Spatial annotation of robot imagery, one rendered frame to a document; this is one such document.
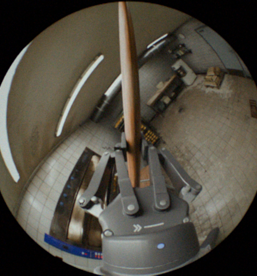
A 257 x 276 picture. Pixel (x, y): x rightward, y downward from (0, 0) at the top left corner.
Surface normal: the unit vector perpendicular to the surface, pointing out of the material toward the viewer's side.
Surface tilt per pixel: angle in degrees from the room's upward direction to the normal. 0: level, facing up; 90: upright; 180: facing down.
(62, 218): 94
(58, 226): 90
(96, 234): 70
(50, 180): 90
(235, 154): 0
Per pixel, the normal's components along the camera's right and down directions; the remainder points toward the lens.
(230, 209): -0.79, -0.54
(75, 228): 0.29, -0.86
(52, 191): 0.61, -0.72
